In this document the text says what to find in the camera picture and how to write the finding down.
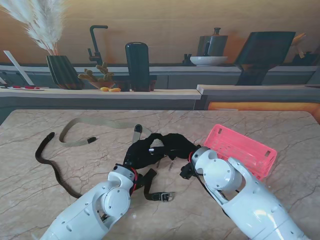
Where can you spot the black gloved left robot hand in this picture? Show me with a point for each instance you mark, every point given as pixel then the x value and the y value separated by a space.
pixel 137 155

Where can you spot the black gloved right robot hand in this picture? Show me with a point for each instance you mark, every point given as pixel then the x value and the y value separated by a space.
pixel 178 146

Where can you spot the beige woven belt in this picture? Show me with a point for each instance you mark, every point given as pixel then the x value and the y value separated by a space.
pixel 72 144
pixel 136 135

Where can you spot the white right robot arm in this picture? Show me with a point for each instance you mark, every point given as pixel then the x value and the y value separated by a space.
pixel 250 200

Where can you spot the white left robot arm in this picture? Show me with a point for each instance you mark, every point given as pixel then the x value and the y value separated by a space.
pixel 95 207

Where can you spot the dark brown belt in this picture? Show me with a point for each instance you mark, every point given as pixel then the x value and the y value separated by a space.
pixel 155 196

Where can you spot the pink plastic storage basket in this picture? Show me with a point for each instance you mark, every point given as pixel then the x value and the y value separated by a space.
pixel 250 147

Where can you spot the grey back counter cabinets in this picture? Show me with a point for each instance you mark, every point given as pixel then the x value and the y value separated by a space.
pixel 180 80

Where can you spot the orange fruit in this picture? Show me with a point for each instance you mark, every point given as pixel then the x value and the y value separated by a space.
pixel 115 90
pixel 104 89

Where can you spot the small black stand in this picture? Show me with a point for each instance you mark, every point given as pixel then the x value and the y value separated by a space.
pixel 187 61

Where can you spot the cactus plants in bowl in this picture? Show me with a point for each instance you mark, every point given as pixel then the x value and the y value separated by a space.
pixel 105 75

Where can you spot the tall black cylinder container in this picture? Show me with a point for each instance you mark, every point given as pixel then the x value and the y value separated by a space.
pixel 137 65

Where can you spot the white speckled bowl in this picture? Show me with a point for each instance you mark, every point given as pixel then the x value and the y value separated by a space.
pixel 208 60

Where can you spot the raised counter orange glow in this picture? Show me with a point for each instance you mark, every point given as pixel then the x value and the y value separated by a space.
pixel 250 90

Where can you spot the grey pot with lid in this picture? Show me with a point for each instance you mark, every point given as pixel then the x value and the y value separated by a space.
pixel 215 45

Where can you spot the dark ribbed vase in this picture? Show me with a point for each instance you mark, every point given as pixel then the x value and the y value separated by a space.
pixel 62 72

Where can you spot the black kitchen faucet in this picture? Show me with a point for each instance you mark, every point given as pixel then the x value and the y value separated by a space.
pixel 94 42

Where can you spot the plate with red food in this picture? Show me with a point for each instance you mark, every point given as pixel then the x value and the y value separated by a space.
pixel 27 88

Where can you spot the white leaning board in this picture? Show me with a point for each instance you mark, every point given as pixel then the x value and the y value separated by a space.
pixel 17 66

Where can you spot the white pampas grass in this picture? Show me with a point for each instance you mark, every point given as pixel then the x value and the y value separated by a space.
pixel 47 32

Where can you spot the dark utensil holder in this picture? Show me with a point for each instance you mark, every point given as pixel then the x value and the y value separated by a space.
pixel 307 60

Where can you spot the wooden kitchen utensils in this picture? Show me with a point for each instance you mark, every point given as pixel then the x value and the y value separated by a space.
pixel 298 41

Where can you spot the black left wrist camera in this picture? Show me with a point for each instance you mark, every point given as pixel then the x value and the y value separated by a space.
pixel 140 180

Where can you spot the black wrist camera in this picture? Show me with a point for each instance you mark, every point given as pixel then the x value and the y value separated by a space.
pixel 140 180
pixel 187 172

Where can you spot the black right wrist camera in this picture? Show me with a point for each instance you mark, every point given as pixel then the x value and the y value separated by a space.
pixel 187 172

